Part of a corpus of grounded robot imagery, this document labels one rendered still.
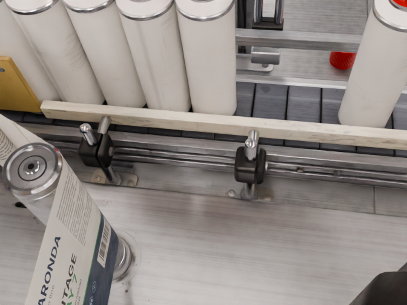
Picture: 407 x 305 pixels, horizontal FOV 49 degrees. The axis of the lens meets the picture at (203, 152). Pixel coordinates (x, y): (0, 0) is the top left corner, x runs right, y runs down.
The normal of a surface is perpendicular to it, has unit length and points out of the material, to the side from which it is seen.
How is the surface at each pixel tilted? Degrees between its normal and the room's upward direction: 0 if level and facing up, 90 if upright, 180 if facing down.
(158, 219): 0
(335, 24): 0
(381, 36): 90
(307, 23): 0
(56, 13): 90
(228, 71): 90
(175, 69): 90
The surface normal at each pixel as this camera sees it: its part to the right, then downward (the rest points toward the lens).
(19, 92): -0.15, 0.86
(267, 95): -0.07, -0.51
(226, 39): 0.64, 0.64
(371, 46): -0.84, 0.49
